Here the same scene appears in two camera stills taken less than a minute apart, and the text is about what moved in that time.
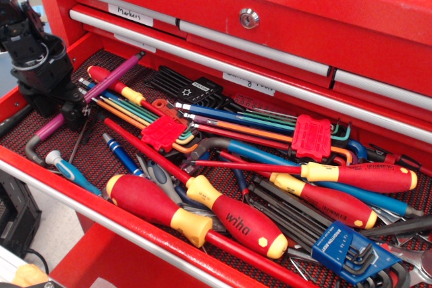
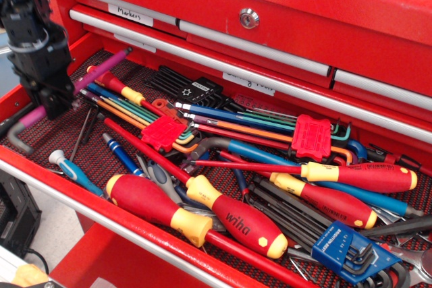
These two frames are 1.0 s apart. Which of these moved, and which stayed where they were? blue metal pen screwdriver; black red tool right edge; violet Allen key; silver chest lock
Moved: violet Allen key
Stayed: black red tool right edge; blue metal pen screwdriver; silver chest lock
